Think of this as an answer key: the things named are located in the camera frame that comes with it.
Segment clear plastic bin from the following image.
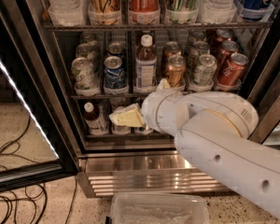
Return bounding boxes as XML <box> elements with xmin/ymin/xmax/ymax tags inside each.
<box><xmin>105</xmin><ymin>192</ymin><xmax>210</xmax><ymax>224</ymax></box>

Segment small tea bottle bottom shelf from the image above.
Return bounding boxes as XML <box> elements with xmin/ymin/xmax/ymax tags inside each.
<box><xmin>84</xmin><ymin>102</ymin><xmax>108</xmax><ymax>135</ymax></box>

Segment red soda can front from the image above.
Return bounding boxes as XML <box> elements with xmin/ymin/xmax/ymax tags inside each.
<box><xmin>217</xmin><ymin>53</ymin><xmax>248</xmax><ymax>86</ymax></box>

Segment red can top shelf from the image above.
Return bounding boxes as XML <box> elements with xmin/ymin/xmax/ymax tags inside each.
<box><xmin>128</xmin><ymin>0</ymin><xmax>161</xmax><ymax>25</ymax></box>

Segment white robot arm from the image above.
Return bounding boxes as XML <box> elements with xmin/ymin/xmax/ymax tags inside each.
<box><xmin>109</xmin><ymin>89</ymin><xmax>280</xmax><ymax>219</ymax></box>

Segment gold soda can front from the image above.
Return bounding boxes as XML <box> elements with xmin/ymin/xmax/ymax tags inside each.
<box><xmin>164</xmin><ymin>54</ymin><xmax>186</xmax><ymax>88</ymax></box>

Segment red soda can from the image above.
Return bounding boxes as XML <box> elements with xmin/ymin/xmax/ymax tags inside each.
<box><xmin>217</xmin><ymin>53</ymin><xmax>248</xmax><ymax>86</ymax></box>
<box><xmin>208</xmin><ymin>29</ymin><xmax>232</xmax><ymax>46</ymax></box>
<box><xmin>217</xmin><ymin>40</ymin><xmax>239</xmax><ymax>65</ymax></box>

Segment gold soda can behind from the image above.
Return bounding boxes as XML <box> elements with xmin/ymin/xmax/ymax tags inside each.
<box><xmin>162</xmin><ymin>41</ymin><xmax>182</xmax><ymax>60</ymax></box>

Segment green can top shelf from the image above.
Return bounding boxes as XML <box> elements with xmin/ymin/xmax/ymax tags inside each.
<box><xmin>165</xmin><ymin>0</ymin><xmax>198</xmax><ymax>24</ymax></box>

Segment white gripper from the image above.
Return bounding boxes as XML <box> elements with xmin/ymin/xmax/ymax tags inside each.
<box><xmin>109</xmin><ymin>78</ymin><xmax>189</xmax><ymax>136</ymax></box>

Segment red soda can middle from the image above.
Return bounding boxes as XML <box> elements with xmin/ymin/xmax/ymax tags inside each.
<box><xmin>217</xmin><ymin>40</ymin><xmax>239</xmax><ymax>65</ymax></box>

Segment blue pepsi can front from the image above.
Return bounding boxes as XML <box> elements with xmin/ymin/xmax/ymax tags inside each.
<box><xmin>104</xmin><ymin>56</ymin><xmax>126</xmax><ymax>90</ymax></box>

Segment clear water bottle top left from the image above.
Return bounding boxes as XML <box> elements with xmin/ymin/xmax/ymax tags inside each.
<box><xmin>49</xmin><ymin>0</ymin><xmax>88</xmax><ymax>27</ymax></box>

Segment tea bottle white cap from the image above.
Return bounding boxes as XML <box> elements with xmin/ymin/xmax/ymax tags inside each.
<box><xmin>135</xmin><ymin>35</ymin><xmax>157</xmax><ymax>89</ymax></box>

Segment black cables on floor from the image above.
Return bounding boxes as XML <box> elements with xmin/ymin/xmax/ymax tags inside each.
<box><xmin>0</xmin><ymin>114</ymin><xmax>78</xmax><ymax>224</ymax></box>

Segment silver can bottom shelf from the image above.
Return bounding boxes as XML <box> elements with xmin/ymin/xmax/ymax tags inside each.
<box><xmin>134</xmin><ymin>125</ymin><xmax>153</xmax><ymax>135</ymax></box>

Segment clear water bottle top right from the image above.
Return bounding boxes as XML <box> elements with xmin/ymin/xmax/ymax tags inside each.
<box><xmin>197</xmin><ymin>0</ymin><xmax>236</xmax><ymax>24</ymax></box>

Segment blue pepsi can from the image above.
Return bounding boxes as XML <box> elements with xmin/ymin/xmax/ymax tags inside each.
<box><xmin>106</xmin><ymin>42</ymin><xmax>126</xmax><ymax>61</ymax></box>
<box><xmin>104</xmin><ymin>56</ymin><xmax>126</xmax><ymax>90</ymax></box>

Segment open glass fridge door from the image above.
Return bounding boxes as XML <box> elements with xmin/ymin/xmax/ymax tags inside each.
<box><xmin>0</xmin><ymin>0</ymin><xmax>78</xmax><ymax>193</ymax></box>

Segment gold soda can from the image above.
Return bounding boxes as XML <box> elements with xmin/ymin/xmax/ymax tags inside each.
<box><xmin>162</xmin><ymin>41</ymin><xmax>182</xmax><ymax>60</ymax></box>
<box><xmin>164</xmin><ymin>54</ymin><xmax>186</xmax><ymax>88</ymax></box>

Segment stainless steel fridge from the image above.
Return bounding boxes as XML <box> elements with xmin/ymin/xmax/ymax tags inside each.
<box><xmin>0</xmin><ymin>0</ymin><xmax>280</xmax><ymax>200</ymax></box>

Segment gold can top shelf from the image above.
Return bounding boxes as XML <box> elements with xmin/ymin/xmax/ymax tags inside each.
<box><xmin>88</xmin><ymin>0</ymin><xmax>121</xmax><ymax>25</ymax></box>

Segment blue pepsi can behind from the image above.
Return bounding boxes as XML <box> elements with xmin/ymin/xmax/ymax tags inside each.
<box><xmin>106</xmin><ymin>42</ymin><xmax>126</xmax><ymax>61</ymax></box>

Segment red soda can back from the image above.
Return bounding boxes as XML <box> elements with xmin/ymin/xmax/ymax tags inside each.
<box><xmin>208</xmin><ymin>29</ymin><xmax>232</xmax><ymax>46</ymax></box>

